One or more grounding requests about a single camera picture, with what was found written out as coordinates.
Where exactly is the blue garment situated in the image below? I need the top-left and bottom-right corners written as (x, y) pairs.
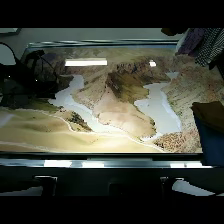
top-left (194, 114), bottom-right (224, 168)

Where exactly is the purple garment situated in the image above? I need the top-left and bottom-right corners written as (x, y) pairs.
top-left (175, 27), bottom-right (207, 57)

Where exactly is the checked garment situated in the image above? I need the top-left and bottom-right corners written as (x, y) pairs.
top-left (194, 27), bottom-right (224, 68)

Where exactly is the silver frame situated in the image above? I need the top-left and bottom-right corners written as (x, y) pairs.
top-left (0, 153), bottom-right (224, 197)

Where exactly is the dark brown garment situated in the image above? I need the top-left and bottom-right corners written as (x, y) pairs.
top-left (161, 27), bottom-right (188, 37)

